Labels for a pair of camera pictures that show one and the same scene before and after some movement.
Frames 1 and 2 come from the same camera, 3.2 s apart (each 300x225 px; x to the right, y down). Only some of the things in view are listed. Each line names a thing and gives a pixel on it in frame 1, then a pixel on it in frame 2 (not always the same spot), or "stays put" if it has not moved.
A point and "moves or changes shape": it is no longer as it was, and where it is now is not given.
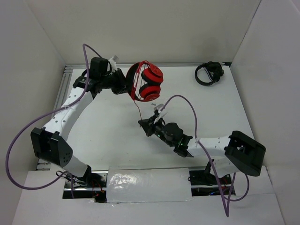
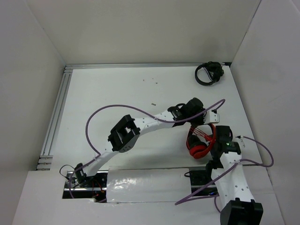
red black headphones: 143,81 moves or changes shape
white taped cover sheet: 131,185 stays put
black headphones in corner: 214,70 stays put
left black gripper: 122,86 → 201,122
